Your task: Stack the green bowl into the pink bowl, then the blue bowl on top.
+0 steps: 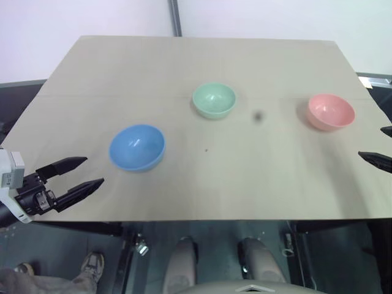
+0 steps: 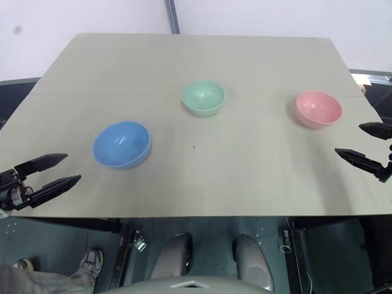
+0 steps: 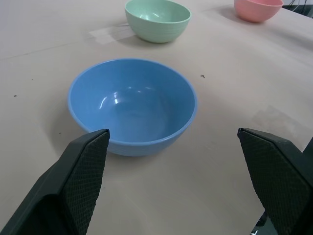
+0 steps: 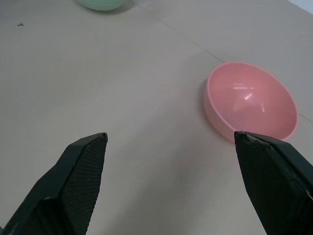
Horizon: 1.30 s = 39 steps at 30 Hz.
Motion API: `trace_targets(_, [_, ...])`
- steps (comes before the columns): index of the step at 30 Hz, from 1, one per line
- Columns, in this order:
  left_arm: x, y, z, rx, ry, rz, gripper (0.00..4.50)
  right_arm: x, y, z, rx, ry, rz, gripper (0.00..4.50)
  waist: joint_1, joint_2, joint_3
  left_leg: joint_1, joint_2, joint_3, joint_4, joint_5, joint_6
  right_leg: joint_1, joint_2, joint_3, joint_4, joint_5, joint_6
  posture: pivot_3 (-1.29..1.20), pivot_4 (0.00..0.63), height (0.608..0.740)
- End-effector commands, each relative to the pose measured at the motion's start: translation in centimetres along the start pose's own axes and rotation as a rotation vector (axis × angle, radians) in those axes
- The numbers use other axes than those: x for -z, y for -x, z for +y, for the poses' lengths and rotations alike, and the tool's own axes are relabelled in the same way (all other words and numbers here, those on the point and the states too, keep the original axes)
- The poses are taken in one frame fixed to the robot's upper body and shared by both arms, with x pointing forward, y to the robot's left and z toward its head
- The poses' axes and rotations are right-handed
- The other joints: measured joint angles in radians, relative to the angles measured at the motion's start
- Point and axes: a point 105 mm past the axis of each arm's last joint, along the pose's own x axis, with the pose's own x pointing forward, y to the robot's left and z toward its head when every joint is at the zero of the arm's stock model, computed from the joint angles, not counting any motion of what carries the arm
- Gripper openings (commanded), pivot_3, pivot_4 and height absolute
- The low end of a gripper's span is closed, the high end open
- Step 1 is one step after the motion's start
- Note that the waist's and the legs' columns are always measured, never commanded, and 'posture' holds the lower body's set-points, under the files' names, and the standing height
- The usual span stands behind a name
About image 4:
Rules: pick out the green plastic bowl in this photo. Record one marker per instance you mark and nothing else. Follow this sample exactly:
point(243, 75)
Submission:
point(100, 3)

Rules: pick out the pink plastic bowl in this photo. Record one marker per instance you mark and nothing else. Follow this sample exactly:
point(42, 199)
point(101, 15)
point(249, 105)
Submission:
point(249, 100)

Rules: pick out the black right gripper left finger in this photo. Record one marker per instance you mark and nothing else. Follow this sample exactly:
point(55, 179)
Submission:
point(71, 183)

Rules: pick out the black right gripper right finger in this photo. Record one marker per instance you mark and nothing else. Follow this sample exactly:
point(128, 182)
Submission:
point(276, 186)

